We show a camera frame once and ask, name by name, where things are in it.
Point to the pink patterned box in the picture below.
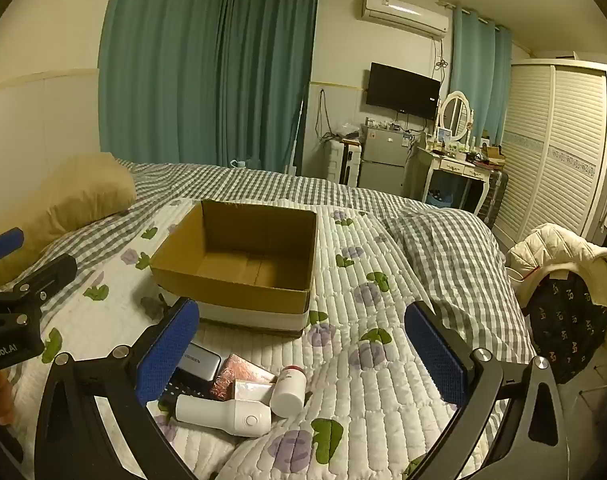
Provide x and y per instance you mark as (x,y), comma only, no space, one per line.
(238,367)

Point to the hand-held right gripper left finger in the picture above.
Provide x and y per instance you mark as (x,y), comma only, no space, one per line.
(168,355)

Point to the white handheld device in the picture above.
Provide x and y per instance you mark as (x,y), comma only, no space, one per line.
(223,415)

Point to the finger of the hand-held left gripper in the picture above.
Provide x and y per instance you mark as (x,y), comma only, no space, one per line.
(5,245)
(53,275)

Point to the tan pillow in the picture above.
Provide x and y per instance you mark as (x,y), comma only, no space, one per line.
(73,195)

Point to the white floral quilt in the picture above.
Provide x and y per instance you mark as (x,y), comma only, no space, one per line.
(383,410)

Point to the cream puffer jacket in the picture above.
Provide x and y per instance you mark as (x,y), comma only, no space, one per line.
(558,250)

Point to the silver small fridge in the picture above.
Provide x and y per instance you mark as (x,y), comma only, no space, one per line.
(383,165)

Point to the black wall television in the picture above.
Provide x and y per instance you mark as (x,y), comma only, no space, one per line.
(403,90)

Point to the small white box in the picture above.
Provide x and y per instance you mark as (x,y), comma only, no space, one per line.
(251,390)

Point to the white louvred wardrobe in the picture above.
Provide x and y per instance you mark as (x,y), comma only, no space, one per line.
(553,150)

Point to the blue plastic basin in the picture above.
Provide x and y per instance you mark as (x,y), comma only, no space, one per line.
(439,201)

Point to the black printed bag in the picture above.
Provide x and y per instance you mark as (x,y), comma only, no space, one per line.
(568,325)

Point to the black remote control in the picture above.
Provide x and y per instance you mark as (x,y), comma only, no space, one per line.
(183,390)

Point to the grey checked bed sheet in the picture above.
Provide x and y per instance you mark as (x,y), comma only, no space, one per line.
(263,185)

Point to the grey power bank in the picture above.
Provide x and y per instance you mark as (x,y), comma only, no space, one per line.
(201,360)

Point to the small photo frame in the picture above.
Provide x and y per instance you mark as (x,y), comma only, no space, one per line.
(443,134)

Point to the white mop pole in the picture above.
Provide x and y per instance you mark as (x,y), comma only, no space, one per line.
(297,135)

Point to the grey checked duvet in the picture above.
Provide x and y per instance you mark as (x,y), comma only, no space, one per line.
(448,250)

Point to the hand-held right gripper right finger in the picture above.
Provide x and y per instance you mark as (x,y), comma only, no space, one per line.
(433,355)

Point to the narrow teal curtain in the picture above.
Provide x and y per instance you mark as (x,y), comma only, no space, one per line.
(478,75)

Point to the white dressing table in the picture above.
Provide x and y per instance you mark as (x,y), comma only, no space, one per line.
(453,165)

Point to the white oval mirror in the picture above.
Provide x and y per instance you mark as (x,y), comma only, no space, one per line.
(456,115)

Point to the dark suitcase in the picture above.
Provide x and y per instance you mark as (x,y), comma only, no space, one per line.
(494,195)

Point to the white red-capped pill bottle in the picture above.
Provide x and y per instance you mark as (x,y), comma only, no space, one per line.
(288,392)

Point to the wide teal curtain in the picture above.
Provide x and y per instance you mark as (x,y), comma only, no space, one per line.
(268,75)
(158,60)

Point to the white air conditioner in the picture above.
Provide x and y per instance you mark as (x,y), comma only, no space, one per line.
(403,12)

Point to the brown cardboard box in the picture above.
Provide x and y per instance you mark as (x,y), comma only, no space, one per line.
(233,285)

